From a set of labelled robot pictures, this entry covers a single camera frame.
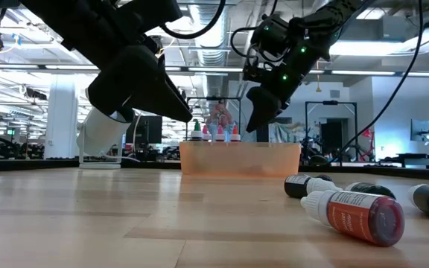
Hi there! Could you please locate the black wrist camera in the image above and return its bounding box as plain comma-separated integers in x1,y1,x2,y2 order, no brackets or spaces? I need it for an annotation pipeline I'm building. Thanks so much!
123,0,184,38
251,14,293,63

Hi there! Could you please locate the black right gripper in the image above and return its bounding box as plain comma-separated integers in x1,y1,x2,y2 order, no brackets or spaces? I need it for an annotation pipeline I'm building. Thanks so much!
242,44,314,134

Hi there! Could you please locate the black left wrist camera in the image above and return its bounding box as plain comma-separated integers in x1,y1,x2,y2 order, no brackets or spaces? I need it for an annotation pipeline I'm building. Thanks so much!
123,0,184,38

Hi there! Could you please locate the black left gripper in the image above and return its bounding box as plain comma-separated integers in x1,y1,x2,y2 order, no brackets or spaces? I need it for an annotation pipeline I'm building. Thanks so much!
87,44,194,124

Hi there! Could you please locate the black computer monitor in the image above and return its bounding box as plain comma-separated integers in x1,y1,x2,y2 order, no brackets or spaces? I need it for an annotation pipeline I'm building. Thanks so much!
124,115,163,150

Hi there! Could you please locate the small red food coloring bottle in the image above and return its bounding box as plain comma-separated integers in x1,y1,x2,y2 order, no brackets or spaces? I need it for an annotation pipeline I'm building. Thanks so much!
299,189,406,248

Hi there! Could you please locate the black background desk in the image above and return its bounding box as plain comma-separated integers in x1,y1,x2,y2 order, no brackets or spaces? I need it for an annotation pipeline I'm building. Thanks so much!
396,152,429,168

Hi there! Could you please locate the grey monitor on arm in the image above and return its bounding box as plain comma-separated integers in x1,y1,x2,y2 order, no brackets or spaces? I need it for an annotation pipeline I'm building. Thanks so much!
410,118,429,142

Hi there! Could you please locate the white cylindrical spotlight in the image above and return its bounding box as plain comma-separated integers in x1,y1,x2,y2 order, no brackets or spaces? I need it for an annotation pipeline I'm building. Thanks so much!
75,106,136,170

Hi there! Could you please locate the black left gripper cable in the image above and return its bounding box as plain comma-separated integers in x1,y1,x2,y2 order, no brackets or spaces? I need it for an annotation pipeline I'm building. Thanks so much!
160,0,227,40

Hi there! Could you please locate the person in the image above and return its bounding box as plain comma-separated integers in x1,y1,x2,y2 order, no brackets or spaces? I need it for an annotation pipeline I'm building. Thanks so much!
206,103,238,143

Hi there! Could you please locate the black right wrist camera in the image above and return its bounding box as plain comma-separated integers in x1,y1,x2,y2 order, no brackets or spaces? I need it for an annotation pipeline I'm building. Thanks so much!
251,14,293,63

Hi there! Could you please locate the silver ventilation duct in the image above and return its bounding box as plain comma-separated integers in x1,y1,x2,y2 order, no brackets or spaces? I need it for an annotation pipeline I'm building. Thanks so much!
190,0,230,98

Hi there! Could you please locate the white draped sheet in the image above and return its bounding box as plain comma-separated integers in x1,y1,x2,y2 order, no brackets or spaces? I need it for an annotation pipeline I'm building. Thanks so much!
268,122,305,144

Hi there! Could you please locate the white spotlight cable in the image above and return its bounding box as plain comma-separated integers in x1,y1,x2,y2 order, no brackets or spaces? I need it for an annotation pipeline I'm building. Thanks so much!
98,150,143,164

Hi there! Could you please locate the red desk lamp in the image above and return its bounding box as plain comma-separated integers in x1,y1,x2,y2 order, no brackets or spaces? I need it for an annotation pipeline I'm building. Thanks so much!
361,127,376,159

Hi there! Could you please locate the black dome-shaped object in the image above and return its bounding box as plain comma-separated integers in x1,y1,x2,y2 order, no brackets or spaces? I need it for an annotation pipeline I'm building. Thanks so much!
308,155,329,168

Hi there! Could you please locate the translucent orange plastic tray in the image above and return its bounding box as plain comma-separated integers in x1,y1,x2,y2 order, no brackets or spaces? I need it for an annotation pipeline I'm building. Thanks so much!
179,141,302,178

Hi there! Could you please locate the black table edge rail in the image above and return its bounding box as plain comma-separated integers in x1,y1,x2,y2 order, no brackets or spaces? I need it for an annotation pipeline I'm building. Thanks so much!
0,158,429,183

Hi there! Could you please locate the black metal frame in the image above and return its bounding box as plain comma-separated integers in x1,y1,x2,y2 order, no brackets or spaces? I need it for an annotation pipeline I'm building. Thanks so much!
305,100,359,165
185,95,242,142

